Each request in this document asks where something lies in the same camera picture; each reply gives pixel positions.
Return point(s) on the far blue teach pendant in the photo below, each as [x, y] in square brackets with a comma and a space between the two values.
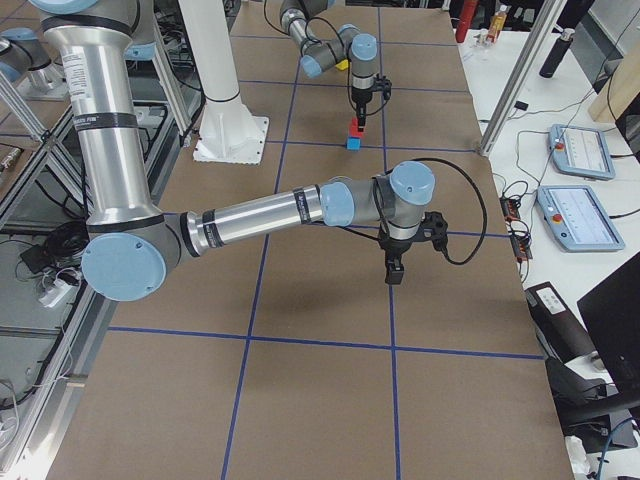
[580, 151]

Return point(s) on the orange drink bottle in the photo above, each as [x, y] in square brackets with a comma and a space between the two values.
[497, 24]

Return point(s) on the near blue teach pendant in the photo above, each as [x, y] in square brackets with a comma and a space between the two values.
[577, 220]

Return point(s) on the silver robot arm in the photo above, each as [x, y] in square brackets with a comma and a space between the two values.
[133, 243]
[330, 45]

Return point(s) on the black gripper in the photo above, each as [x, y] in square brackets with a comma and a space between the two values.
[360, 94]
[393, 248]

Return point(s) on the red fire extinguisher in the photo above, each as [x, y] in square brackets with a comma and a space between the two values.
[465, 18]

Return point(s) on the aluminium frame post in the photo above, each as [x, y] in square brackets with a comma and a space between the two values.
[547, 18]

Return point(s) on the black water bottle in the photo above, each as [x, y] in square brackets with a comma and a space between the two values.
[556, 54]

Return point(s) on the red cube block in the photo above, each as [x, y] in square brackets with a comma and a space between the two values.
[355, 129]

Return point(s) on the blue cube block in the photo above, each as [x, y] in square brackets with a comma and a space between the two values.
[353, 143]

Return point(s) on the orange circuit board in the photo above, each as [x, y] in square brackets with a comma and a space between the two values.
[518, 230]

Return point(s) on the blue teach pendant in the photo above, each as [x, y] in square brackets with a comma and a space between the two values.
[577, 220]
[580, 151]

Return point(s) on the black computer monitor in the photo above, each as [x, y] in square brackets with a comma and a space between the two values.
[610, 312]

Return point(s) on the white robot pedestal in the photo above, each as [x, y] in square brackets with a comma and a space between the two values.
[228, 132]

